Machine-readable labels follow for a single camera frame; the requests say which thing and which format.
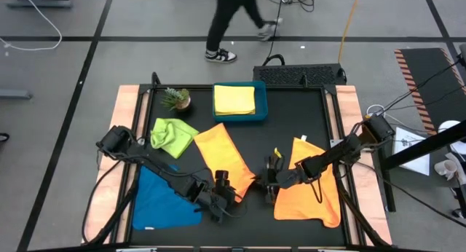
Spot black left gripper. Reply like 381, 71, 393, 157
189, 170, 245, 224

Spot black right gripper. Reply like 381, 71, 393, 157
255, 156, 307, 206

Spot orange microfiber towel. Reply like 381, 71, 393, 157
272, 134, 342, 230
194, 122, 256, 204

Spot blue microfiber towel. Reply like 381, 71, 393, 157
132, 163, 204, 231

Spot teal plastic bin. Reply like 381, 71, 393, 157
211, 80, 269, 123

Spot yellow microfiber towel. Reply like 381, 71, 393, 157
213, 84, 256, 117

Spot green microfiber towel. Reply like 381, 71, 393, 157
149, 117, 200, 160

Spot small potted green plant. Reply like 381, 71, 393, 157
162, 87, 191, 111

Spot light wooden side board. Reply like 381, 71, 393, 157
334, 84, 393, 245
82, 84, 141, 245

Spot white paper sheet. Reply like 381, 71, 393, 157
392, 126, 431, 176

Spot black metal beam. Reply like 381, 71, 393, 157
380, 120, 466, 172

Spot person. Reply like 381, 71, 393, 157
204, 0, 284, 64

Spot white paper cup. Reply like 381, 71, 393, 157
434, 159, 459, 177

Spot white round object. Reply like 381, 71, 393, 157
438, 119, 466, 135

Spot black mat striped edges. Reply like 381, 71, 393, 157
395, 47, 466, 136

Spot grey furniture foot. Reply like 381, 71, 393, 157
0, 90, 33, 101

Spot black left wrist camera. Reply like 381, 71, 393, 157
200, 184, 219, 205

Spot black aluminium table frame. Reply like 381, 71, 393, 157
83, 71, 392, 252

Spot black metal post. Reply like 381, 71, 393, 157
376, 149, 397, 213

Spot white coiled cable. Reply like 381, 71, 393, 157
365, 103, 401, 127

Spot thin black hanging cable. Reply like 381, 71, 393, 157
262, 0, 285, 66

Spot black floor cable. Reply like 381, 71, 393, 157
356, 161, 466, 229
378, 57, 466, 113

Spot yellow power cable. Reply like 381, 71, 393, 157
337, 0, 362, 65

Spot white floor cable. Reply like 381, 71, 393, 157
0, 0, 63, 52

